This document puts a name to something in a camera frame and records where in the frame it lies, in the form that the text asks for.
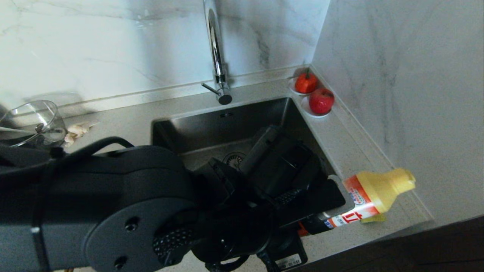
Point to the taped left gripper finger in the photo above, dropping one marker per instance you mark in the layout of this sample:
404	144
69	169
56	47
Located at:
342	196

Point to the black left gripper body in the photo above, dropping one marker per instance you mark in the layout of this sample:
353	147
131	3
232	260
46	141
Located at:
242	226

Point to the orange detergent bottle yellow cap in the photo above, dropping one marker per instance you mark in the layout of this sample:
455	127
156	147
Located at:
374	192

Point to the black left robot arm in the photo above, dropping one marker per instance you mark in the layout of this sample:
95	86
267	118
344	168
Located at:
94	196

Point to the yellow sponge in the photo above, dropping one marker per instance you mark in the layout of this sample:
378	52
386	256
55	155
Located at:
374	218

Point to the metal sink drain strainer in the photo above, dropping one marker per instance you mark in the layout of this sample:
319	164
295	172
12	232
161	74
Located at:
232	158

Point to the stainless steel sink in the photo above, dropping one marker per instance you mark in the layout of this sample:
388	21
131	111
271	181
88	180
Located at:
211	128

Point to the small white dish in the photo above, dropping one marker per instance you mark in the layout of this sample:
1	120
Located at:
291	87
307	109

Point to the red apple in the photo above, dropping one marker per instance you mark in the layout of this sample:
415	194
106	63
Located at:
321	101

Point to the red tomato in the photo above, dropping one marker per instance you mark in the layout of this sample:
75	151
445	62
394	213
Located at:
305	84

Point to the chrome faucet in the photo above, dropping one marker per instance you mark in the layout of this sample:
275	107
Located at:
217	56

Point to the garlic bulb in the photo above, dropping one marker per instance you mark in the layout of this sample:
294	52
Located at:
77	130

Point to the clear glass pot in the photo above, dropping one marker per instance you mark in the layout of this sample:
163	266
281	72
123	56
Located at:
38	121

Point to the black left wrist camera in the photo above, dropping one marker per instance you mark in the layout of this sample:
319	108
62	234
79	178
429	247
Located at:
283	162

